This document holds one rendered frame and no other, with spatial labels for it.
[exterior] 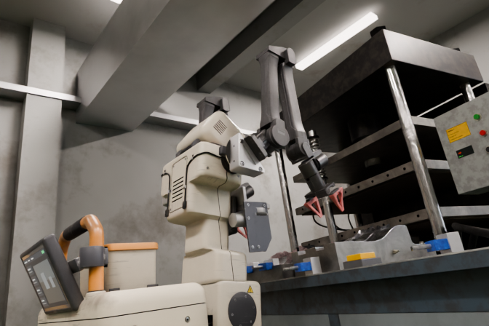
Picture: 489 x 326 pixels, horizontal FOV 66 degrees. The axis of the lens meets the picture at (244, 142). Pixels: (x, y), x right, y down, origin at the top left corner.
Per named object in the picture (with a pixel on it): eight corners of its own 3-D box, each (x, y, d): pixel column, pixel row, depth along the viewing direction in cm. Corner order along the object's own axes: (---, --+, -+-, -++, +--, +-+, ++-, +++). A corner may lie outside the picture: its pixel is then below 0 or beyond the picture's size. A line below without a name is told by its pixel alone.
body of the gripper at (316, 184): (315, 193, 140) (305, 175, 140) (336, 185, 133) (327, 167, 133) (305, 201, 136) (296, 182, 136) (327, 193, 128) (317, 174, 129)
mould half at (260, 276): (283, 279, 145) (278, 249, 149) (236, 285, 162) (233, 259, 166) (349, 271, 180) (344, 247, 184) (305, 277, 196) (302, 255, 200)
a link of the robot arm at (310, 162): (293, 165, 135) (305, 160, 131) (303, 158, 140) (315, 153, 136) (303, 183, 135) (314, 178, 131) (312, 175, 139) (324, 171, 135)
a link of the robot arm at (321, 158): (284, 152, 137) (301, 143, 131) (300, 142, 145) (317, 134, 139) (299, 181, 137) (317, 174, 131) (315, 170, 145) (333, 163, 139)
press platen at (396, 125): (410, 123, 202) (407, 115, 204) (293, 183, 291) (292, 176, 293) (485, 133, 235) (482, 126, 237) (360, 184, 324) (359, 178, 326)
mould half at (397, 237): (340, 270, 124) (331, 228, 129) (295, 277, 145) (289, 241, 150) (437, 257, 147) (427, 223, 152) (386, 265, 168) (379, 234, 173)
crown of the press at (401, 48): (411, 121, 187) (380, 20, 208) (273, 192, 291) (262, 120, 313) (506, 134, 226) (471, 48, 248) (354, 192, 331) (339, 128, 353)
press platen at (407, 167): (420, 167, 192) (417, 158, 194) (295, 215, 280) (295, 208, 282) (501, 172, 227) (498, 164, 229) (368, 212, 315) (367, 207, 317)
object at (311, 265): (288, 277, 122) (285, 260, 124) (281, 278, 126) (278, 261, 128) (321, 273, 127) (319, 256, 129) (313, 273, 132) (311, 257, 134)
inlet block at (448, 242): (419, 257, 98) (413, 236, 100) (409, 260, 103) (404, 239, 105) (465, 252, 100) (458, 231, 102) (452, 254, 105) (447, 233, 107)
